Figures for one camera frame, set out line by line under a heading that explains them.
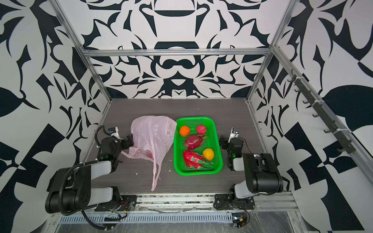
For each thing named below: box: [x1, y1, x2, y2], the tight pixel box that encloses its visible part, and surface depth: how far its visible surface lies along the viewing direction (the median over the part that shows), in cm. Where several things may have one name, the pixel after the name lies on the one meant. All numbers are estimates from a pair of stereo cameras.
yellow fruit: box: [202, 148, 215, 162], surface depth 87 cm
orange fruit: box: [179, 125, 191, 137], surface depth 97 cm
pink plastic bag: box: [120, 115, 178, 192], surface depth 84 cm
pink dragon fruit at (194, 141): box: [184, 133, 209, 150], surface depth 90 cm
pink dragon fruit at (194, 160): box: [183, 150, 215, 171], surface depth 83 cm
